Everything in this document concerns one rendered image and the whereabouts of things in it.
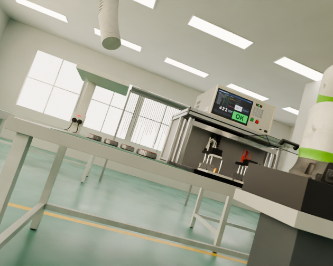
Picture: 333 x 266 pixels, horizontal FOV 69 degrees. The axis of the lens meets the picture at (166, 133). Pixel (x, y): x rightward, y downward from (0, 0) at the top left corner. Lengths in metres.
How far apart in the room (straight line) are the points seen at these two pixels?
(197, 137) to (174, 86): 6.58
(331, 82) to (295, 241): 0.71
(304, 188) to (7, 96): 8.07
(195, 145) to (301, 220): 1.06
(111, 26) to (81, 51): 6.00
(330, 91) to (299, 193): 0.64
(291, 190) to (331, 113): 0.27
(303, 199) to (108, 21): 2.00
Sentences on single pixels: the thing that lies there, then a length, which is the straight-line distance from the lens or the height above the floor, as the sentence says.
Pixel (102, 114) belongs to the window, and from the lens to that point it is 7.73.
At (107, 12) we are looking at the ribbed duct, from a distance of 2.36.
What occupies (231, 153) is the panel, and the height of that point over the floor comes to 0.95.
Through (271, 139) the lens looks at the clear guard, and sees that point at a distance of 1.42.
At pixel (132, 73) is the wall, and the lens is 8.01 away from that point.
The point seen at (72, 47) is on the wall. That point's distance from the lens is 8.30.
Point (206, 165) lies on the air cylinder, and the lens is 1.51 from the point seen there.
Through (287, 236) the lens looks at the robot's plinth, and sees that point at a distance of 0.78.
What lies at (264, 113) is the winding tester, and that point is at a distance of 1.72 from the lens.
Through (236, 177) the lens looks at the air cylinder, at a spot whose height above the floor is 0.80.
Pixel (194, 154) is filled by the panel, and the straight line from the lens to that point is 1.62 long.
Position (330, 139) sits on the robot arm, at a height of 0.96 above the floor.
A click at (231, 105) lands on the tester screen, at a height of 1.22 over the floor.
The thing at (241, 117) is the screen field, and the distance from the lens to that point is 1.62.
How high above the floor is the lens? 0.77
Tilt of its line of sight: 6 degrees up
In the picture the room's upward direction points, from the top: 18 degrees clockwise
